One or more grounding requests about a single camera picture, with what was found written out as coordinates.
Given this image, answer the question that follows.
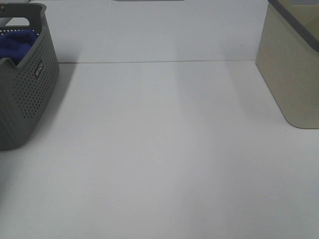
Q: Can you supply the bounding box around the grey perforated plastic basket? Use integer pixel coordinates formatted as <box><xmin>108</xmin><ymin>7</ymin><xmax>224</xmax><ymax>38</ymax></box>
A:
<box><xmin>0</xmin><ymin>2</ymin><xmax>59</xmax><ymax>150</ymax></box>

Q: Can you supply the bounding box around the blue microfibre towel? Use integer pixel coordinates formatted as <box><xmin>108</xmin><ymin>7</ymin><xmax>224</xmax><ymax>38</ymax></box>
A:
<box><xmin>0</xmin><ymin>29</ymin><xmax>38</xmax><ymax>65</ymax></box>

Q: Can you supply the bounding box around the beige plastic bin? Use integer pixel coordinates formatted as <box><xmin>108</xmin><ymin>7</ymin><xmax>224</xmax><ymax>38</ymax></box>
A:
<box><xmin>256</xmin><ymin>0</ymin><xmax>319</xmax><ymax>129</ymax></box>

